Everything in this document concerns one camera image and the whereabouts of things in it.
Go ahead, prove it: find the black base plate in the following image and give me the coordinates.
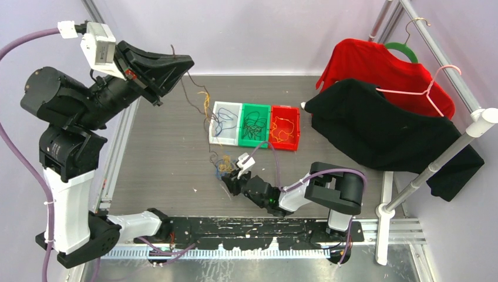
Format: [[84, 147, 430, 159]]
[[147, 217, 346, 251]]

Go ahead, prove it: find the white clothes rack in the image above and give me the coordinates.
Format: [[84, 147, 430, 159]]
[[367, 0, 498, 266]]

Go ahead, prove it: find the red plastic bin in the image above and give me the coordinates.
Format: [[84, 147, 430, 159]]
[[269, 105, 301, 151]]

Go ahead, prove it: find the white plastic bin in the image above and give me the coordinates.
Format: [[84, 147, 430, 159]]
[[208, 101, 243, 146]]

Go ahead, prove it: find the green plastic bin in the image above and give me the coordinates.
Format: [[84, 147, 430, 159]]
[[238, 103, 271, 147]]

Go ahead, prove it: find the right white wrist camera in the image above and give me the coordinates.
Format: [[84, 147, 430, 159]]
[[236, 153, 255, 179]]

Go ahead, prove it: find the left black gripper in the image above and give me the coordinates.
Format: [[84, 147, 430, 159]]
[[75, 41, 194, 131]]

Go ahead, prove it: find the coloured wire bundle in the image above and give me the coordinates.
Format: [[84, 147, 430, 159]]
[[210, 91, 238, 201]]

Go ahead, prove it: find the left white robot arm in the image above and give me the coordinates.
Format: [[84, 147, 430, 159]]
[[21, 41, 194, 268]]

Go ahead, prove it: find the aluminium frame rail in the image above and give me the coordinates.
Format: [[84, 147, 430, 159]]
[[72, 0, 147, 273]]

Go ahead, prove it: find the brown wire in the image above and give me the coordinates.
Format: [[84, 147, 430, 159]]
[[170, 45, 223, 165], [243, 112, 269, 142]]

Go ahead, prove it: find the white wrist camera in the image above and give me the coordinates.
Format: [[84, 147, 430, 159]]
[[236, 153, 255, 179], [80, 22, 125, 80]]

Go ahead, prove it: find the dark blue wire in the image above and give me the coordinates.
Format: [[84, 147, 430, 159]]
[[213, 108, 239, 137]]

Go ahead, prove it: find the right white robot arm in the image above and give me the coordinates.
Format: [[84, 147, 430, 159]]
[[221, 162, 367, 241]]

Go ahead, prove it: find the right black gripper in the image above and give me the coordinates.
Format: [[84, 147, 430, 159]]
[[221, 166, 267, 209]]

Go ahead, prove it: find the pink clothes hanger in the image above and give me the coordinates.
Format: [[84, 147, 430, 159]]
[[376, 65, 462, 117]]

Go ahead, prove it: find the red shirt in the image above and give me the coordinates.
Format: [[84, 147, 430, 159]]
[[315, 38, 456, 119]]

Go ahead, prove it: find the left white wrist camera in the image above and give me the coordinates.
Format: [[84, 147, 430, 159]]
[[80, 22, 125, 80]]

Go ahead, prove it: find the green clothes hanger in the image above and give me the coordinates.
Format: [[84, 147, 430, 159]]
[[384, 17, 431, 63]]

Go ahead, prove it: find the yellow wire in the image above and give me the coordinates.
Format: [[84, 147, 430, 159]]
[[271, 116, 297, 144]]

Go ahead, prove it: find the black shirt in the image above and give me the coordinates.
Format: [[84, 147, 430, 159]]
[[303, 78, 485, 202]]

